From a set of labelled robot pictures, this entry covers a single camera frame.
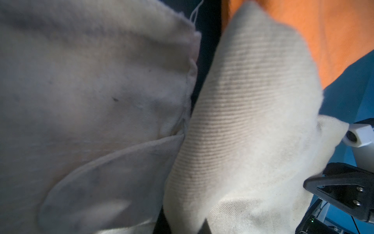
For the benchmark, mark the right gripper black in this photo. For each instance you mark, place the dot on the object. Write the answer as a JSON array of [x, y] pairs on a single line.
[[346, 187]]

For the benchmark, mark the khaki pants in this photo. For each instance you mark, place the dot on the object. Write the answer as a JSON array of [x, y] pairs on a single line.
[[255, 134]]

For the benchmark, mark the orange pants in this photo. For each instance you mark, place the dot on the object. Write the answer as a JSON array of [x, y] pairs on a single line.
[[321, 32]]

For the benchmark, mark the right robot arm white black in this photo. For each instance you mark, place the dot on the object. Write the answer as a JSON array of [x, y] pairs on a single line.
[[310, 223]]

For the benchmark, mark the cream folded shorts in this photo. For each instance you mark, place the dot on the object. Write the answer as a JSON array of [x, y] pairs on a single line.
[[95, 104]]

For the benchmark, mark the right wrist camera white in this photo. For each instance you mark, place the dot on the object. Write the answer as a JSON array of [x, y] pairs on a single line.
[[360, 137]]

